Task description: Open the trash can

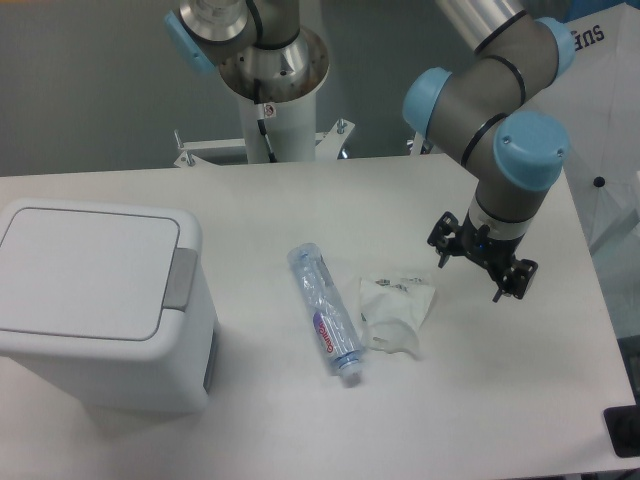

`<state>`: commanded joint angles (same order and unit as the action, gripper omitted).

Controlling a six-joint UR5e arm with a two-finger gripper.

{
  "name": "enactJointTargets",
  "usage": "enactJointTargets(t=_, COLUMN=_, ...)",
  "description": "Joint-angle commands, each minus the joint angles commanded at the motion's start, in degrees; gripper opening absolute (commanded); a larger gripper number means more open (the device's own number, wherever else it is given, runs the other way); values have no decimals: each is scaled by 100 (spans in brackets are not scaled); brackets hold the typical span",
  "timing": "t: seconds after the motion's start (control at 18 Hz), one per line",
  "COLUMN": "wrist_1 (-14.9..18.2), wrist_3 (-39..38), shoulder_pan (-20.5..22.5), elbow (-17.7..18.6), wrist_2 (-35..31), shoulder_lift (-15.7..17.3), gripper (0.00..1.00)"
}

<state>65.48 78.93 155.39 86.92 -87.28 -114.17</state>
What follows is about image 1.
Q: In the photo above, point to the white plastic trash can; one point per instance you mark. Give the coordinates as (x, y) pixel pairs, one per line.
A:
(108, 302)

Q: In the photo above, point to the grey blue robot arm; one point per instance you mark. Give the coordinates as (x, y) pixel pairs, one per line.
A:
(477, 118)

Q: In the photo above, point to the clear crushed plastic bottle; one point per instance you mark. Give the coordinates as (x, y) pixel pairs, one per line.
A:
(332, 324)

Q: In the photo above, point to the black device at edge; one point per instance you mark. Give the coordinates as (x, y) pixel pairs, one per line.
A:
(623, 427)

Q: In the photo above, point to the white plastic wrapper bag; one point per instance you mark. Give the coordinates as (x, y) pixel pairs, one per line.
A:
(393, 308)

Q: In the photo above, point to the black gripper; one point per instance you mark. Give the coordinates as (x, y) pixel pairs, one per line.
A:
(491, 245)

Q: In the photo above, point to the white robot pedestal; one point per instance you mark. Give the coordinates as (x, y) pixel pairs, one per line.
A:
(275, 91)

